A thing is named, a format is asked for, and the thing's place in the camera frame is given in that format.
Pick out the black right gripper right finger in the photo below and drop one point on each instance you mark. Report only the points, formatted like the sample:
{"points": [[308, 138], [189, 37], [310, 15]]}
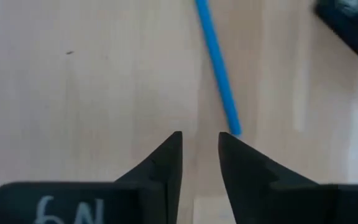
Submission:
{"points": [[275, 202]]}

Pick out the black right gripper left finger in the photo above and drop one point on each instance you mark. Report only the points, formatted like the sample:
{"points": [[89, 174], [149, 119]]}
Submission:
{"points": [[151, 199]]}

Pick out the blue pencil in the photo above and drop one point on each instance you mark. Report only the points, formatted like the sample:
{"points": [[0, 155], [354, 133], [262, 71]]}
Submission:
{"points": [[217, 68]]}

